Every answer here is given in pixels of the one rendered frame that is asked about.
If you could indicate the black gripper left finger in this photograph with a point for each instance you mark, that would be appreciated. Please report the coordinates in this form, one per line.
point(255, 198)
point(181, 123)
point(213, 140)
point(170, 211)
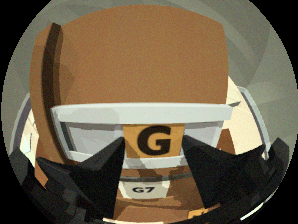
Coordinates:
point(96, 178)

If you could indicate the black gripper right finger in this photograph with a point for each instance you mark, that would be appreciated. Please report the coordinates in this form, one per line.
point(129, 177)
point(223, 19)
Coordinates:
point(215, 171)

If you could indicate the yellow tile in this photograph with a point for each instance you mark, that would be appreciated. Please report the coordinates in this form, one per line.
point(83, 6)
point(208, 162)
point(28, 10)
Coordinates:
point(196, 212)
point(153, 140)

